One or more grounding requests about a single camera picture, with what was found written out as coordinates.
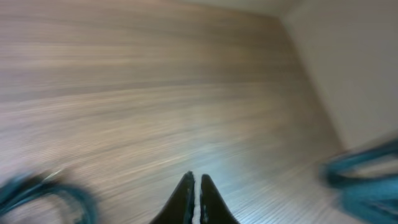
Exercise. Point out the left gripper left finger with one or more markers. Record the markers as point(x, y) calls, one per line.
point(179, 209)

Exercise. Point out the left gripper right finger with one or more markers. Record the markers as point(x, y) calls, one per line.
point(213, 209)

